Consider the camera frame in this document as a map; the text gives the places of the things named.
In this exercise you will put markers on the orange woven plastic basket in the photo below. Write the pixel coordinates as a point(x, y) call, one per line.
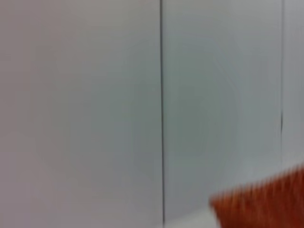
point(263, 204)

